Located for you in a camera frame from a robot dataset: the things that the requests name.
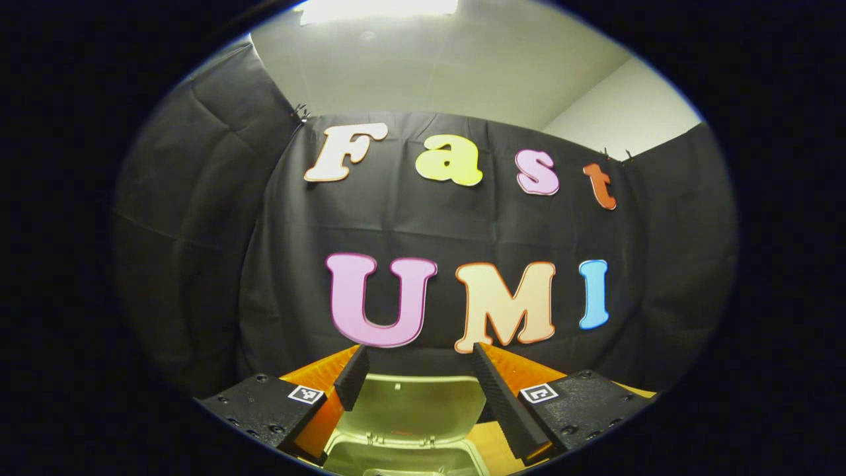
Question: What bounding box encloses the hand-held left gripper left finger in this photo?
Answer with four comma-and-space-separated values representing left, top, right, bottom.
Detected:
197, 344, 371, 467

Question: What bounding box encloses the pale green desktop garbage bin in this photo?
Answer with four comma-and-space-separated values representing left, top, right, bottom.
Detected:
323, 374, 491, 476

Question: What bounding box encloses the black backdrop cloth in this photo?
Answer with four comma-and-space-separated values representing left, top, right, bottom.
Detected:
112, 36, 738, 397

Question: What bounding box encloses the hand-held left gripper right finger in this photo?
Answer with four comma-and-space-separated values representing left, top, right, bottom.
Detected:
471, 342, 655, 467

